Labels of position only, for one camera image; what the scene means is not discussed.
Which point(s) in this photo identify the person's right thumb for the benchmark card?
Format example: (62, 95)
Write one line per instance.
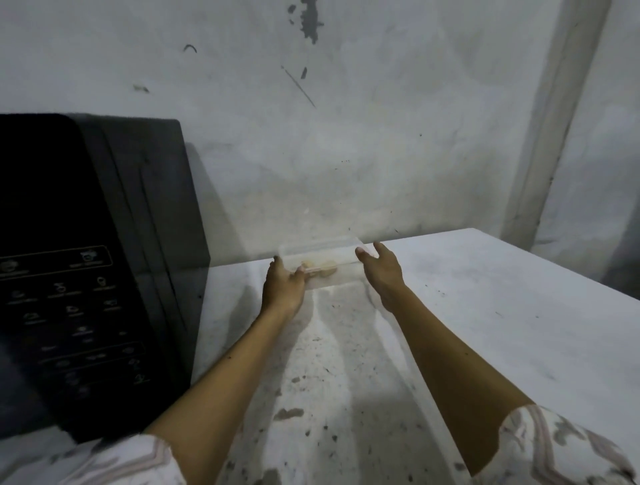
(361, 254)

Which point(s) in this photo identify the person's right hand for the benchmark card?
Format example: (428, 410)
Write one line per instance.
(385, 277)

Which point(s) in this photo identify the patterned white right sleeve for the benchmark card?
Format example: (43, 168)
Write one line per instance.
(555, 449)

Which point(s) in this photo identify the person's left hand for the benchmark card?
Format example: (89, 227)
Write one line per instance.
(282, 292)

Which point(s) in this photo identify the patterned white left sleeve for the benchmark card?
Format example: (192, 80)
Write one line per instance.
(100, 462)

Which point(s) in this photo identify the person's right forearm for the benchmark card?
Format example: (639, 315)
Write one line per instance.
(440, 364)

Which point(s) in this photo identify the person's left forearm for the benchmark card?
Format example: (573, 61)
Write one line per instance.
(235, 369)

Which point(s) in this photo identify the brown food pieces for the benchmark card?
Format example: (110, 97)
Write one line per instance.
(320, 269)

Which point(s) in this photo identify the black microwave oven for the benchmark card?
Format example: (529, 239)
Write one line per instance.
(75, 260)

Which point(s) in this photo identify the person's left thumb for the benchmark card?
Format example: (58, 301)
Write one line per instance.
(300, 272)

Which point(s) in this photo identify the clear plastic food container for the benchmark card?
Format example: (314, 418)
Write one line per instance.
(330, 252)

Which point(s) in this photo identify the patterned white sleeve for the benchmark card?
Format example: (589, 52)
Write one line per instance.
(555, 449)
(100, 462)

